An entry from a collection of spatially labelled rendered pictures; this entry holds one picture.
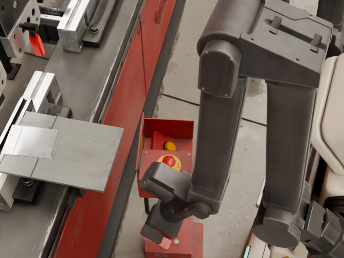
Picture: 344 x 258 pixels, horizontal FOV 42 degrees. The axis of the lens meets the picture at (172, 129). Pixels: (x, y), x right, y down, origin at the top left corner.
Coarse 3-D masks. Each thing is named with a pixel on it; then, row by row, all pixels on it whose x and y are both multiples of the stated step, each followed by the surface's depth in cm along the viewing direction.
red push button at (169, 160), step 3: (165, 156) 131; (168, 156) 131; (171, 156) 131; (162, 159) 131; (165, 159) 130; (168, 159) 130; (171, 159) 130; (174, 159) 130; (162, 162) 130; (165, 162) 130; (168, 162) 130; (171, 162) 130; (174, 162) 130; (168, 165) 129; (171, 165) 129
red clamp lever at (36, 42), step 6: (24, 24) 99; (30, 24) 99; (36, 24) 99; (30, 30) 99; (36, 30) 99; (30, 36) 101; (36, 36) 101; (30, 42) 103; (36, 42) 102; (36, 48) 104; (42, 48) 105; (36, 54) 106; (42, 54) 106
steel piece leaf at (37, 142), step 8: (24, 128) 113; (32, 128) 113; (40, 128) 113; (48, 128) 113; (24, 136) 112; (32, 136) 112; (40, 136) 112; (48, 136) 112; (56, 136) 109; (16, 144) 110; (24, 144) 110; (32, 144) 110; (40, 144) 110; (48, 144) 110; (56, 144) 110; (16, 152) 109; (24, 152) 109; (32, 152) 109; (40, 152) 109; (48, 152) 109
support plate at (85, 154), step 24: (24, 120) 115; (48, 120) 115; (72, 120) 115; (72, 144) 111; (96, 144) 111; (0, 168) 107; (24, 168) 107; (48, 168) 107; (72, 168) 107; (96, 168) 107
